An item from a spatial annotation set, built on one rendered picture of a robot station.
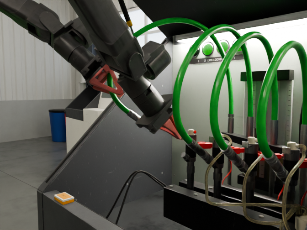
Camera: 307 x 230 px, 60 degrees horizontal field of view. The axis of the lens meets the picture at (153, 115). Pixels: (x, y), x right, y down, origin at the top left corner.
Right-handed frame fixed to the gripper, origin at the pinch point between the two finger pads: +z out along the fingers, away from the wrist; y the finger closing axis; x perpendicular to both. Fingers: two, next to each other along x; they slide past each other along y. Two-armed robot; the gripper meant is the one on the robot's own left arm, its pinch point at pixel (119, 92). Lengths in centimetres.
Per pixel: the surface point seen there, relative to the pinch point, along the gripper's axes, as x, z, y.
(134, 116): 1.7, 6.7, 2.6
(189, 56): -12.0, 8.4, -17.1
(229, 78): -26.2, 19.6, 9.3
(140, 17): -228, -174, 499
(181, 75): -7.8, 9.7, -17.7
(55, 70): -16, -294, 660
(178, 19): -25.7, -1.8, 0.7
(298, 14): -47, 21, -2
